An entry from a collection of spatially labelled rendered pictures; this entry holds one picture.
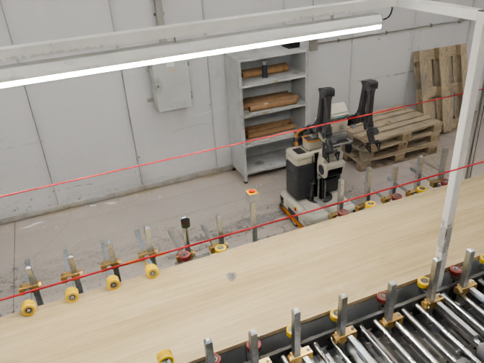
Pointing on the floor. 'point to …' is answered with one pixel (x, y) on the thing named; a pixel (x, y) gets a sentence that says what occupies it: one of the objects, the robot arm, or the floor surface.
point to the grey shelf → (261, 160)
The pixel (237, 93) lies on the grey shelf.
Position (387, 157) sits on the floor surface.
